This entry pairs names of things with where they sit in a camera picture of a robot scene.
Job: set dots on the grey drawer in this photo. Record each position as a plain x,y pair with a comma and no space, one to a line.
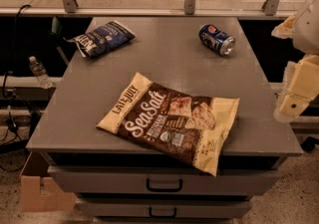
160,208
152,180

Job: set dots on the blue Pepsi soda can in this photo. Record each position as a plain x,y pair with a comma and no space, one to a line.
216,40

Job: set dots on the blue chip bag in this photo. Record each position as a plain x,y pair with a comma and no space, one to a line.
103,39

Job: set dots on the lower grey drawer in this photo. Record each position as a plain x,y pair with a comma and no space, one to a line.
160,208

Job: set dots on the cardboard box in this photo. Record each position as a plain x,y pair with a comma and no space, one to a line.
39,192

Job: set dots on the green chair back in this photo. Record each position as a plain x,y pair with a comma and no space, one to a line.
56,36

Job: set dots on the grey drawer cabinet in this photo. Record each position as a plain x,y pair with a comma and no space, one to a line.
166,50

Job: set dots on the clear plastic water bottle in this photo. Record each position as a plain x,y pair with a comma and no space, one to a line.
40,72

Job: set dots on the brown Sea Salt chip bag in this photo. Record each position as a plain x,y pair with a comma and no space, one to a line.
190,129

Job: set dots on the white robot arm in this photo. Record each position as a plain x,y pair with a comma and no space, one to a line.
300,85

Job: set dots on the upper grey drawer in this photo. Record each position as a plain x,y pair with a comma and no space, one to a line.
152,180

